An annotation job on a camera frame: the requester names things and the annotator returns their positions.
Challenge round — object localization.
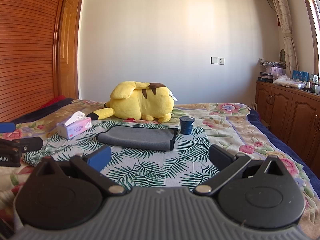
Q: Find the grey microfiber towel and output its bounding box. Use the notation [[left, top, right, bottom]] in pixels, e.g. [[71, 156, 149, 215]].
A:
[[96, 126, 178, 151]]

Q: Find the dark blue blanket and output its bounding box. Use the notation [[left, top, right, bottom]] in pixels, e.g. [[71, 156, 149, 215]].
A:
[[11, 98, 73, 125]]

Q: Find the palm leaf pattern cloth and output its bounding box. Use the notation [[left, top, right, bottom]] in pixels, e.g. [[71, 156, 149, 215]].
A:
[[23, 121, 219, 189]]

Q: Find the pink tissue box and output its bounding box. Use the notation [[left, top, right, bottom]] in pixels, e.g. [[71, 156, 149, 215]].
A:
[[56, 111, 92, 140]]

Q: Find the red blanket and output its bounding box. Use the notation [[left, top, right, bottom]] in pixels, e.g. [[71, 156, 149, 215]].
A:
[[40, 95, 66, 109]]

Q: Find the dark blue plastic cup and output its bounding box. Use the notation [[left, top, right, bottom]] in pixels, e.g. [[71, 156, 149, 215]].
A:
[[180, 116, 195, 135]]

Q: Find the wooden sideboard cabinet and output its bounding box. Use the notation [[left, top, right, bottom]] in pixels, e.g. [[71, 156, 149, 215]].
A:
[[255, 81, 319, 177]]

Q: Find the yellow Pikachu plush toy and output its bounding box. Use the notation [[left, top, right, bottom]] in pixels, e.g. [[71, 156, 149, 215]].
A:
[[87, 81, 177, 123]]

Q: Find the stack of dark books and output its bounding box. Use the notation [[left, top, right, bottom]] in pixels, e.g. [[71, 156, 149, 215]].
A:
[[258, 72, 273, 83]]

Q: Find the crumpled plastic bag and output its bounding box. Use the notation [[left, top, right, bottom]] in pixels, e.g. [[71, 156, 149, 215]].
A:
[[273, 75, 306, 89]]

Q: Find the pink storage box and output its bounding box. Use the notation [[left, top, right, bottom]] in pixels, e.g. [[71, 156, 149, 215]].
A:
[[266, 66, 286, 79]]

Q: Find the blue gift box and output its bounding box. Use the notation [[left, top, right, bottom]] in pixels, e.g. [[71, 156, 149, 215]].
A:
[[292, 70, 309, 82]]

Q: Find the wooden slatted wardrobe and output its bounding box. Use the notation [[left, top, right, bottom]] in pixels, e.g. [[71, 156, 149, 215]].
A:
[[0, 0, 84, 123]]

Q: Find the beige patterned curtain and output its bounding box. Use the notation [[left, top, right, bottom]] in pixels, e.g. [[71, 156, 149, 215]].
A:
[[272, 0, 298, 77]]

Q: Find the white wall socket plate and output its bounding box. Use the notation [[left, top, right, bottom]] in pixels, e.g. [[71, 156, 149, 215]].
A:
[[210, 57, 225, 65]]

